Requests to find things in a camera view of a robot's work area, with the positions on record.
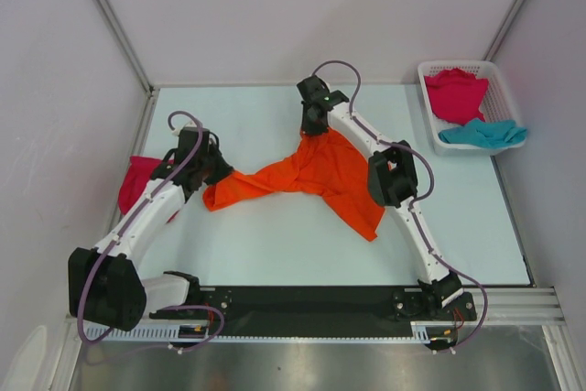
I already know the orange t shirt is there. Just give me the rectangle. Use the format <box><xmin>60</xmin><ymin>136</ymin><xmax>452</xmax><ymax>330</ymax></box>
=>
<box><xmin>202</xmin><ymin>129</ymin><xmax>385</xmax><ymax>242</ymax></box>

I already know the white plastic basket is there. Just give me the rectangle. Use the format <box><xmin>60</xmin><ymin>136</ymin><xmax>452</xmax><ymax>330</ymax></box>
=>
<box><xmin>418</xmin><ymin>60</ymin><xmax>524</xmax><ymax>156</ymax></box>

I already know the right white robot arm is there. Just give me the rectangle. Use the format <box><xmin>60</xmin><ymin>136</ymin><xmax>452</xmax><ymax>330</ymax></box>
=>
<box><xmin>297</xmin><ymin>75</ymin><xmax>463</xmax><ymax>319</ymax></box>

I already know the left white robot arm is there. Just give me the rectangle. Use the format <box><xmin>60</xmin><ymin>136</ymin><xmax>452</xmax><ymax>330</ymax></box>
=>
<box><xmin>68</xmin><ymin>127</ymin><xmax>233</xmax><ymax>331</ymax></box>

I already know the folded crimson t shirt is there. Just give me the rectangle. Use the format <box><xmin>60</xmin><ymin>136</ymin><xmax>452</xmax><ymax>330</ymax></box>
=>
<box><xmin>117</xmin><ymin>156</ymin><xmax>162</xmax><ymax>215</ymax></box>

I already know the crimson t shirt in basket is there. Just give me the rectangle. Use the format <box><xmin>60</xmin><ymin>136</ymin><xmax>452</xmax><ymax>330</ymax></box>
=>
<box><xmin>424</xmin><ymin>68</ymin><xmax>489</xmax><ymax>125</ymax></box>

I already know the teal t shirt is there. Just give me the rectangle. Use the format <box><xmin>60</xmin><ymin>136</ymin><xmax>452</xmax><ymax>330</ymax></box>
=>
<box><xmin>439</xmin><ymin>118</ymin><xmax>527</xmax><ymax>149</ymax></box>

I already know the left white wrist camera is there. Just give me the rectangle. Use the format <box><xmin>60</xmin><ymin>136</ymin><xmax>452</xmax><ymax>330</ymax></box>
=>
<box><xmin>172</xmin><ymin>122</ymin><xmax>197</xmax><ymax>136</ymax></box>

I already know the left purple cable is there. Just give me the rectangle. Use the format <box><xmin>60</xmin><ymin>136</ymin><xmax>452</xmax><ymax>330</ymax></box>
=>
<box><xmin>75</xmin><ymin>110</ymin><xmax>225</xmax><ymax>356</ymax></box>

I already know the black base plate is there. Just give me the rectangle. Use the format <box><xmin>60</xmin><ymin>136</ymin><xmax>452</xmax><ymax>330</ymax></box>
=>
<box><xmin>194</xmin><ymin>285</ymin><xmax>478</xmax><ymax>338</ymax></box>

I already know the aluminium frame rail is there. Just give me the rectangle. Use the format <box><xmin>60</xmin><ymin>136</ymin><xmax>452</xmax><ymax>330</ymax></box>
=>
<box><xmin>73</xmin><ymin>287</ymin><xmax>564</xmax><ymax>351</ymax></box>

